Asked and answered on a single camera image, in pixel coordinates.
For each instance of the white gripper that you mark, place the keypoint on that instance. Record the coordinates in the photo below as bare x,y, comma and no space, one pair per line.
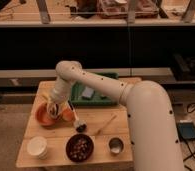
53,109

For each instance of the red bowl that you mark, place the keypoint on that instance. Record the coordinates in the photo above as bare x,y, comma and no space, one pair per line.
42,116

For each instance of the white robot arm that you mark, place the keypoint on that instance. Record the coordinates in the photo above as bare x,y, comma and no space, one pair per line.
152,127

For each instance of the dark bowl with nuts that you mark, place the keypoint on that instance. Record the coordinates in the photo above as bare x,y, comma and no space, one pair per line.
79,148

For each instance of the orange cup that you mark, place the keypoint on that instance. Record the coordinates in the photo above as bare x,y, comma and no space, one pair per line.
67,115

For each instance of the green plastic tray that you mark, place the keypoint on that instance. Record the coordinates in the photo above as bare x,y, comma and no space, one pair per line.
98,99

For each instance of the black and white brush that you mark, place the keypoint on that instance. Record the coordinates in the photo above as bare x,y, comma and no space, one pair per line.
79,124

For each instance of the grey block in tray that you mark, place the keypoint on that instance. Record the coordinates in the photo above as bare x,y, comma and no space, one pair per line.
87,93

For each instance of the white paper cup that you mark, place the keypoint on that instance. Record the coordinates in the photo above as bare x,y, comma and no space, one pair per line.
37,147

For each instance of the wooden table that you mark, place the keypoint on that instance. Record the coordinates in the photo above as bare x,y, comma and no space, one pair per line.
58,135

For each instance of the wooden spoon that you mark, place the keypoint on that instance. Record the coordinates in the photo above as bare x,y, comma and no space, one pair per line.
105,125

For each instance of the small metal cup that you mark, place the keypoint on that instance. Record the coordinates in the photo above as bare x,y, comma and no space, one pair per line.
116,145

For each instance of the wooden shelf with clutter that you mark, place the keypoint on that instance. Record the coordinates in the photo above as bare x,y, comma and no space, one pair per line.
96,13

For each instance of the blue foot pedal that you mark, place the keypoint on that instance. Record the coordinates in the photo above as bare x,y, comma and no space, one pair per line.
186,131

